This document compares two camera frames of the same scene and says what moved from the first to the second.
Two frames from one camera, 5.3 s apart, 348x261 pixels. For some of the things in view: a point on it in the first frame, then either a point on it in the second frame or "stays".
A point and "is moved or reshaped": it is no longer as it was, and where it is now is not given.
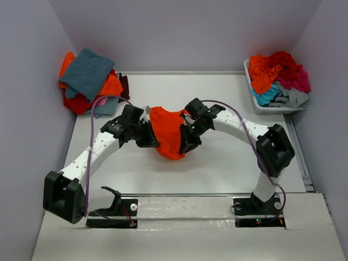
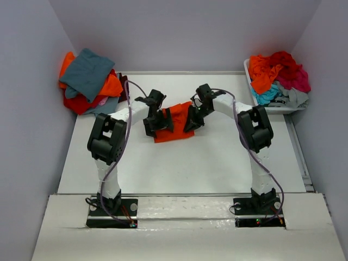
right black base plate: (254, 206) stays
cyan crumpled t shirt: (264, 99) stays
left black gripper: (150, 140) -> (165, 124)
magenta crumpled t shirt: (300, 81) stays
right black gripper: (187, 143) -> (192, 122)
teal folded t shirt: (86, 75) stays
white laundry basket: (267, 110) stays
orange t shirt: (166, 125) is moved or reshaped
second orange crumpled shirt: (262, 72) stays
